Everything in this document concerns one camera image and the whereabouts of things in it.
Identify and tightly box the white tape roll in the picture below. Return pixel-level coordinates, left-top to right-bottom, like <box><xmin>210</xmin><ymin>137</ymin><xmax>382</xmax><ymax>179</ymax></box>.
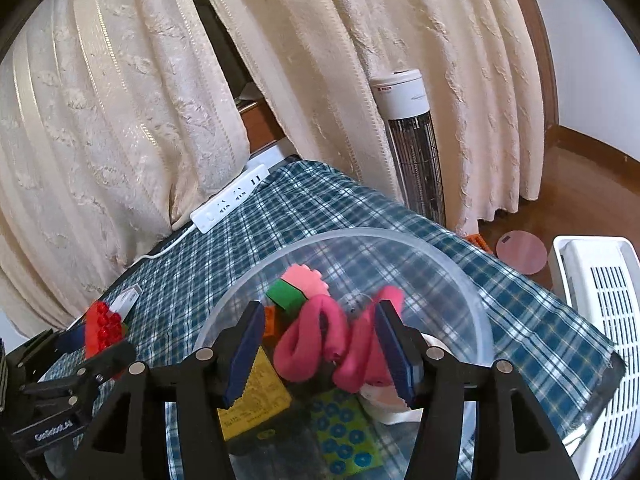
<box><xmin>357</xmin><ymin>332</ymin><xmax>443</xmax><ymax>426</ymax></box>

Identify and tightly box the yellow box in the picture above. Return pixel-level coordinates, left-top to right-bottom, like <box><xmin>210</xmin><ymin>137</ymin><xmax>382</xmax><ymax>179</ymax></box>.
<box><xmin>217</xmin><ymin>345</ymin><xmax>292</xmax><ymax>441</ymax></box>

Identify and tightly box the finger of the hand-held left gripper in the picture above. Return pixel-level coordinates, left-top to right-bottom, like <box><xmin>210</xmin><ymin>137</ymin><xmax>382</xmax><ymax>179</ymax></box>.
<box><xmin>10</xmin><ymin>327</ymin><xmax>87</xmax><ymax>368</ymax></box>
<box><xmin>20</xmin><ymin>342</ymin><xmax>137</xmax><ymax>413</ymax></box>

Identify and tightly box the orange toy block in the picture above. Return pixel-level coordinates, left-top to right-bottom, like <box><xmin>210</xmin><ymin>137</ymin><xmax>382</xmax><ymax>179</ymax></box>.
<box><xmin>264</xmin><ymin>305</ymin><xmax>286</xmax><ymax>348</ymax></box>

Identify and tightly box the green toy block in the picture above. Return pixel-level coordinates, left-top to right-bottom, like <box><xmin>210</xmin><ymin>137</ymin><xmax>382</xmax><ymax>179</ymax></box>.
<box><xmin>265</xmin><ymin>281</ymin><xmax>307</xmax><ymax>313</ymax></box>

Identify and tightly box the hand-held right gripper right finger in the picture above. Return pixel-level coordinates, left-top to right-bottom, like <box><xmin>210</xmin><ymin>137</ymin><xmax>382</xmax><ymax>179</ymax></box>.
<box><xmin>374</xmin><ymin>299</ymin><xmax>573</xmax><ymax>480</ymax></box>

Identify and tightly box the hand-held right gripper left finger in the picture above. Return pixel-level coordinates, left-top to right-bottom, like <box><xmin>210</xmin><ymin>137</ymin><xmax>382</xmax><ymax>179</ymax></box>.
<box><xmin>77</xmin><ymin>300</ymin><xmax>267</xmax><ymax>480</ymax></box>

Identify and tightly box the red toy block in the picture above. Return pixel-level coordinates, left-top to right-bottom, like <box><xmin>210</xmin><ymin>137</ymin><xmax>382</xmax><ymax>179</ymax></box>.
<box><xmin>82</xmin><ymin>301</ymin><xmax>126</xmax><ymax>361</ymax></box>

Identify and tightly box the pink round disc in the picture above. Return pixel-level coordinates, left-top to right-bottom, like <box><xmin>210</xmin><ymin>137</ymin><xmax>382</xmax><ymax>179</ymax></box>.
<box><xmin>495</xmin><ymin>230</ymin><xmax>548</xmax><ymax>275</ymax></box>

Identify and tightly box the white power strip cable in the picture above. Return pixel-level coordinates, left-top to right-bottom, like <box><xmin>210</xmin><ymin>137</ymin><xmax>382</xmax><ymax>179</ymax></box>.
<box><xmin>132</xmin><ymin>222</ymin><xmax>201</xmax><ymax>262</ymax></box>

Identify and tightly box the white plastic basket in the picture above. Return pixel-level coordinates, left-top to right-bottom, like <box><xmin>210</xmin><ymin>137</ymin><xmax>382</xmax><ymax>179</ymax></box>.
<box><xmin>547</xmin><ymin>236</ymin><xmax>640</xmax><ymax>480</ymax></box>

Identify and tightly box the blue plaid cloth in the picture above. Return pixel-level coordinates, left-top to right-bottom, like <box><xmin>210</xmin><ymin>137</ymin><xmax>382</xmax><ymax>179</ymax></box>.
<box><xmin>42</xmin><ymin>160</ymin><xmax>626</xmax><ymax>480</ymax></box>

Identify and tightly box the clear plastic container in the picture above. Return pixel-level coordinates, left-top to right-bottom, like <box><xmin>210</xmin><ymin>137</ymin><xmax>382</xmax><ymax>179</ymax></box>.
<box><xmin>192</xmin><ymin>227</ymin><xmax>493</xmax><ymax>480</ymax></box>

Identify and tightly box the pink toy block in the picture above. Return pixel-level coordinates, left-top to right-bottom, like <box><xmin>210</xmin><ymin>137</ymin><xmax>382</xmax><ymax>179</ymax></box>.
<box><xmin>280</xmin><ymin>266</ymin><xmax>331</xmax><ymax>301</ymax></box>

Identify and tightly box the white tower heater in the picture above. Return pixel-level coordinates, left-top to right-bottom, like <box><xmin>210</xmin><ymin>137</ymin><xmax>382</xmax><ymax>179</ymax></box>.
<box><xmin>370</xmin><ymin>68</ymin><xmax>447</xmax><ymax>226</ymax></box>

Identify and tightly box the pink foam hair curler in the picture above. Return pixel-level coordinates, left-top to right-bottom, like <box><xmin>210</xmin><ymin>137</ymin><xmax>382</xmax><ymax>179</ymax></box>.
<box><xmin>332</xmin><ymin>285</ymin><xmax>407</xmax><ymax>393</ymax></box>
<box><xmin>274</xmin><ymin>295</ymin><xmax>346</xmax><ymax>381</ymax></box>

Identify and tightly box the white cardboard box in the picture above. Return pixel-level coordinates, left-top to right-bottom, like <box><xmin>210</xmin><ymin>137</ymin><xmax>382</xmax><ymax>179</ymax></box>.
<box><xmin>107</xmin><ymin>285</ymin><xmax>142</xmax><ymax>317</ymax></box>

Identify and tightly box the green card with blue dots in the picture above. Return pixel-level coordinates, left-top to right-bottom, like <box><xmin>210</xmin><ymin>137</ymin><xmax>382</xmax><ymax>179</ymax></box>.
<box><xmin>312</xmin><ymin>392</ymin><xmax>383</xmax><ymax>476</ymax></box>

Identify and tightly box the white power strip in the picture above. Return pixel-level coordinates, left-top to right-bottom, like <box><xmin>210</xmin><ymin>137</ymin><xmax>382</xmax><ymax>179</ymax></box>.
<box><xmin>190</xmin><ymin>162</ymin><xmax>271</xmax><ymax>234</ymax></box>

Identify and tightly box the beige patterned curtain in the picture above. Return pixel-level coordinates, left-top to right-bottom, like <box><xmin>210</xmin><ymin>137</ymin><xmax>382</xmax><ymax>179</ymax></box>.
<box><xmin>0</xmin><ymin>0</ymin><xmax>251</xmax><ymax>338</ymax></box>
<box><xmin>187</xmin><ymin>0</ymin><xmax>546</xmax><ymax>238</ymax></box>

